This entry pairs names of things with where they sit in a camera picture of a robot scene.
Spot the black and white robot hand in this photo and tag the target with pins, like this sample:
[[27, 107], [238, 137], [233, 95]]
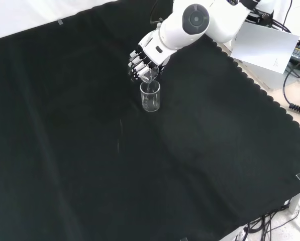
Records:
[[152, 47]]

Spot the small clear glass beaker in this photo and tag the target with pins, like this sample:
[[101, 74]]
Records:
[[149, 76]]

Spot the tall clear glass beaker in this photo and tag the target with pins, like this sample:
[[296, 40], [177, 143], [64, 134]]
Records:
[[151, 100]]

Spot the white box under board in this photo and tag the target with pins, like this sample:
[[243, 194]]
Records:
[[265, 77]]

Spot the black bench cloth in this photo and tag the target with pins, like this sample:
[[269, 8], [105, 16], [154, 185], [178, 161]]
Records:
[[89, 150]]

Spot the white bench leg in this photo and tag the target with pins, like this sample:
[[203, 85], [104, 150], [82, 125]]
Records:
[[299, 200]]

